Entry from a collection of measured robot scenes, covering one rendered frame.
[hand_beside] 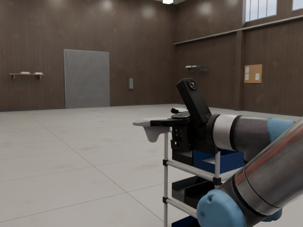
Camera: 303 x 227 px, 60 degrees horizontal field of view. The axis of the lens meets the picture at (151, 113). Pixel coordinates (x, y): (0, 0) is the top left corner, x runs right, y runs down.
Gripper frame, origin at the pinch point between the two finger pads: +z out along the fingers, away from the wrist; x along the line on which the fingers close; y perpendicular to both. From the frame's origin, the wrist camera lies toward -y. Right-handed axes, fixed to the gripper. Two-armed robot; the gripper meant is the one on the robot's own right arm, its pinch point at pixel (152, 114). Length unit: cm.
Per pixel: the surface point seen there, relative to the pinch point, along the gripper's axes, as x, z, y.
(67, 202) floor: 68, 216, 134
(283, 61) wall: 1154, 336, 53
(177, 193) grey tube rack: 84, 66, 84
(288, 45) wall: 1158, 318, -11
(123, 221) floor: 85, 138, 136
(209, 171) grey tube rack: 83, 37, 59
